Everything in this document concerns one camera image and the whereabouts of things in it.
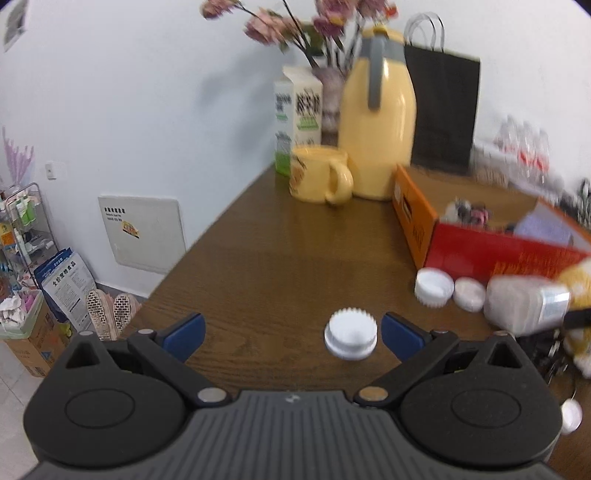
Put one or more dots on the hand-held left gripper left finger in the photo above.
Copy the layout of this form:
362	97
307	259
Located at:
187	334

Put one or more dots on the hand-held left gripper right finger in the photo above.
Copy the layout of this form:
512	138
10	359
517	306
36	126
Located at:
401	334

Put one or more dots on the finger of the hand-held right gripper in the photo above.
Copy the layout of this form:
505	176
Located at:
579	319

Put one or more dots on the yellow and white plush toy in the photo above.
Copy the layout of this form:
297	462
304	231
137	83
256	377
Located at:
579	286

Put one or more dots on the white ribbed bottle cap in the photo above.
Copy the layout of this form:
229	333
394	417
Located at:
434	287
351	334

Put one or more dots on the clear plastic bottle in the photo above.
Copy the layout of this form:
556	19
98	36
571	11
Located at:
521	302

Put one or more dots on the white smooth lid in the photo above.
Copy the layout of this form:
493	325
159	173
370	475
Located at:
470	295

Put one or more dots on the purple linen pouch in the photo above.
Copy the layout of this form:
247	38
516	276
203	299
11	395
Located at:
542	230

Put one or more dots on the red cardboard box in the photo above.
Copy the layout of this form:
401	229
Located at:
461	249

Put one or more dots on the blue pet food bag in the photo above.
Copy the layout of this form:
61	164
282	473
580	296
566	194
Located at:
64	284

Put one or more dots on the brown cardboard carton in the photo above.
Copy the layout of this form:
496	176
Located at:
39	350

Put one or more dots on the clear container with nuts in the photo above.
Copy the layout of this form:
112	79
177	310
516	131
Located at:
489	166

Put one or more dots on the yellow mug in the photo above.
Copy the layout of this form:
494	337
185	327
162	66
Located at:
314	177

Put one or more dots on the metal shelf rack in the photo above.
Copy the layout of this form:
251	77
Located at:
27	230

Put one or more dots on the yellow thermos jug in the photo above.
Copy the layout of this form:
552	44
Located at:
376	138

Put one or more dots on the black paper bag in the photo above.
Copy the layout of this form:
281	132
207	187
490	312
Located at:
443	110

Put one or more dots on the white milk carton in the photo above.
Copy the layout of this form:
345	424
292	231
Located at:
298	115

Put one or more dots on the pink glass vase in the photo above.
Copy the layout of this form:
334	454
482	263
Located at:
330	101

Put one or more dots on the purple dried plant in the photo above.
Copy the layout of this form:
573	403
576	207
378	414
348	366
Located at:
16	159

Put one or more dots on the dried pink flower bouquet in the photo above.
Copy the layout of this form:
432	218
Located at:
268	23

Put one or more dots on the white wall panel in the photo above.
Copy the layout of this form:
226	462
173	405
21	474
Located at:
143	235

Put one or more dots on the white wall socket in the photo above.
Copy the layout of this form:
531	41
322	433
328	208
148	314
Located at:
50	170

